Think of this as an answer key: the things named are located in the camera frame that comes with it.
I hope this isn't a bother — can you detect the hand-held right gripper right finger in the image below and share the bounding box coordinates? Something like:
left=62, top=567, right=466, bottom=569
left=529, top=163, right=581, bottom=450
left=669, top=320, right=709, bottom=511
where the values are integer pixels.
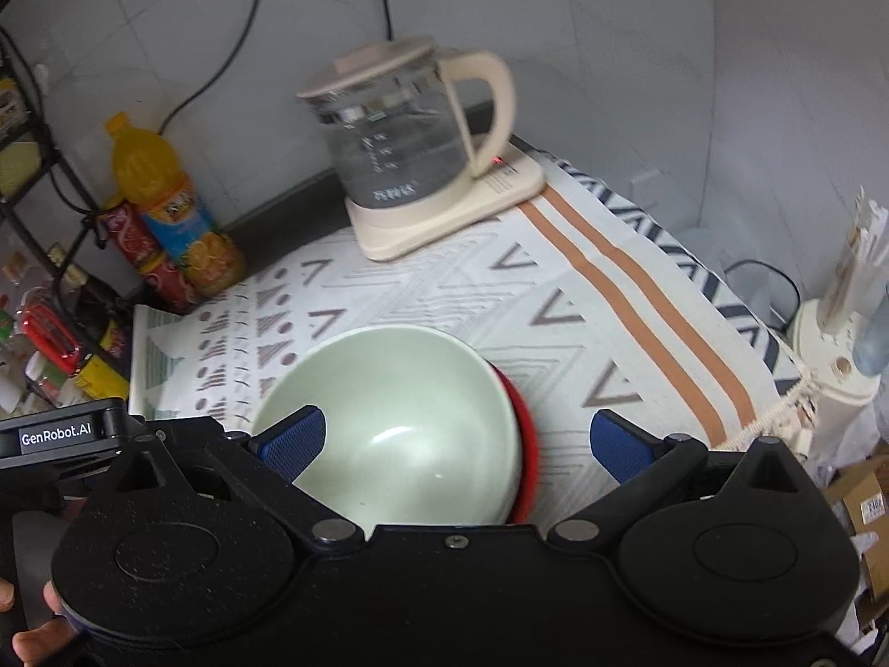
left=547, top=409, right=819, bottom=551

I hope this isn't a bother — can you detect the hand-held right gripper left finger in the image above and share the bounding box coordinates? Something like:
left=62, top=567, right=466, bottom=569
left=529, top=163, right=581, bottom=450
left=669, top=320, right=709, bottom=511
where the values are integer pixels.
left=97, top=405, right=367, bottom=549

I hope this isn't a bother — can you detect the red bowl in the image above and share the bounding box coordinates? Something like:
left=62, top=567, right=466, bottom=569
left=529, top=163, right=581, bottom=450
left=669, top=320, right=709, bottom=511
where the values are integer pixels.
left=486, top=361, right=547, bottom=526

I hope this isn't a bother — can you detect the pale green bowl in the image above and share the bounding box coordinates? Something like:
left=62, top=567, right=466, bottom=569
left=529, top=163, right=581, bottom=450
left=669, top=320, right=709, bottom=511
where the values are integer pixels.
left=248, top=324, right=527, bottom=526

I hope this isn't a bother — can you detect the person's left hand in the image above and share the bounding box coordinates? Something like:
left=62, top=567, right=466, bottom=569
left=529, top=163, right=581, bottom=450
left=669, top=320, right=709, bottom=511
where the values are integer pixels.
left=0, top=575, right=88, bottom=666

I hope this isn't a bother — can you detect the red box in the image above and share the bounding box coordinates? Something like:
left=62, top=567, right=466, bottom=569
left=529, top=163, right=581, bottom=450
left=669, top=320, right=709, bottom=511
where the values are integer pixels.
left=19, top=304, right=82, bottom=377

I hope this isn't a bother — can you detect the yellow-label dark bottle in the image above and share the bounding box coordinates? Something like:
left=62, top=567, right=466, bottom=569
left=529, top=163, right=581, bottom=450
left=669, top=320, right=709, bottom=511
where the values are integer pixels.
left=69, top=276, right=132, bottom=400

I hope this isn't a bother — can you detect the red soda bottle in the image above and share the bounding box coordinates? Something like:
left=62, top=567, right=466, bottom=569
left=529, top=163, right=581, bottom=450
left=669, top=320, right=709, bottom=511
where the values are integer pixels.
left=96, top=200, right=204, bottom=315

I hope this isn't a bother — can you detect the patterned tablecloth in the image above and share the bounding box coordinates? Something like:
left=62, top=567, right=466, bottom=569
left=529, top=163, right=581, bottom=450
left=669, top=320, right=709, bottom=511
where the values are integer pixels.
left=128, top=139, right=810, bottom=525

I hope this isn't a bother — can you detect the white cylindrical holder with sticks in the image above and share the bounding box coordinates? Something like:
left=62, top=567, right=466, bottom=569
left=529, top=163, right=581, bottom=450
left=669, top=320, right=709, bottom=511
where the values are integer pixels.
left=790, top=186, right=889, bottom=447

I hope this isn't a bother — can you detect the cardboard box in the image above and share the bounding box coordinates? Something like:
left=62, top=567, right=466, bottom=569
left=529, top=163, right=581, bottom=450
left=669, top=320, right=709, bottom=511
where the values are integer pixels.
left=825, top=450, right=889, bottom=537

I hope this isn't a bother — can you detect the orange juice bottle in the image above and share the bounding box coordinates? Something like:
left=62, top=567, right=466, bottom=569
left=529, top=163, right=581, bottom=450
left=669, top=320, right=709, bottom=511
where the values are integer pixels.
left=104, top=112, right=248, bottom=301

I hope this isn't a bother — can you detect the black metal rack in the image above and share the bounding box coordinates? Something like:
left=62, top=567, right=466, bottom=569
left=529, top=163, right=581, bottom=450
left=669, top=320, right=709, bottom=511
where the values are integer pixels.
left=0, top=26, right=134, bottom=405

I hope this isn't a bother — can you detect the cream kettle base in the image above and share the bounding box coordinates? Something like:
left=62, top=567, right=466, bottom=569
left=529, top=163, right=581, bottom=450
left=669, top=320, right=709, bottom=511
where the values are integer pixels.
left=345, top=142, right=546, bottom=263

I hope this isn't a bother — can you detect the glass kettle with cream lid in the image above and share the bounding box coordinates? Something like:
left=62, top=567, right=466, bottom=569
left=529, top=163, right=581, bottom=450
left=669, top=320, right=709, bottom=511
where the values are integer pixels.
left=296, top=34, right=518, bottom=213

